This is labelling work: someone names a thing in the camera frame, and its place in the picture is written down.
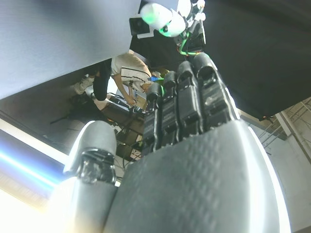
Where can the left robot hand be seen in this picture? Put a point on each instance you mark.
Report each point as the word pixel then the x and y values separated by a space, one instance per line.
pixel 194 182

